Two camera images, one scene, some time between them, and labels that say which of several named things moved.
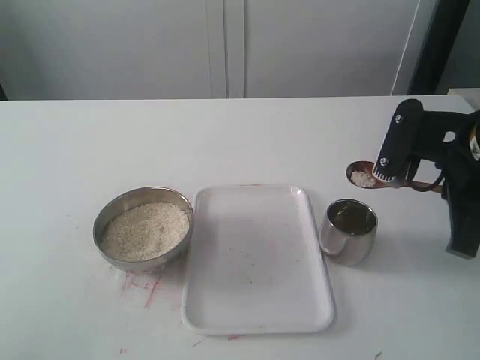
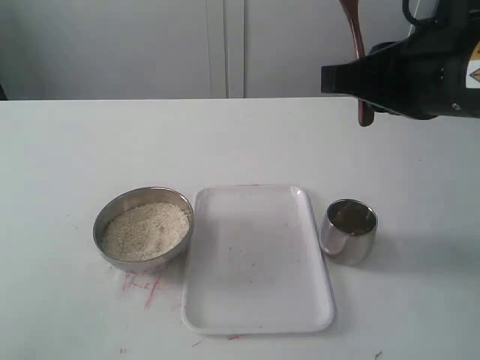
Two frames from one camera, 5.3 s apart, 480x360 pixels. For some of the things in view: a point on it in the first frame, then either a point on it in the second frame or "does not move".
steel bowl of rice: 142,229 does not move
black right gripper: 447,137 -> 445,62
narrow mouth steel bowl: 348,231 does not move
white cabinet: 99,49 does not move
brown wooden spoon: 360,175 -> 366,112
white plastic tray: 255,263 does not move
